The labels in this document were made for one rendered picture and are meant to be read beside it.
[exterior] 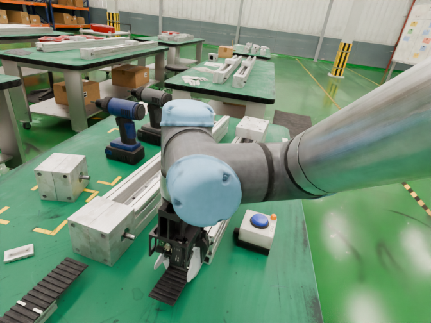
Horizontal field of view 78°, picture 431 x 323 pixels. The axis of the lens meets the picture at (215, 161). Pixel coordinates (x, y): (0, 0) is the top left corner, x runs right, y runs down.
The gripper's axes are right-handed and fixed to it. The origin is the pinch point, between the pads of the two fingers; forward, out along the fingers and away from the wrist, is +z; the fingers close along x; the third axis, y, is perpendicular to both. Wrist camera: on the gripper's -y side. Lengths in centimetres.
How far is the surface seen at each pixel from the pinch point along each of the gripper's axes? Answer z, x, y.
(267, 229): -3.9, 15.2, -14.7
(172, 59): 32, -241, -481
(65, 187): -2.6, -38.2, -8.7
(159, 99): -18, -35, -53
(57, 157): -7.3, -45.0, -13.8
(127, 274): 2.2, -9.9, 4.7
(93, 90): 44, -218, -226
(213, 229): -6.3, 4.1, -6.5
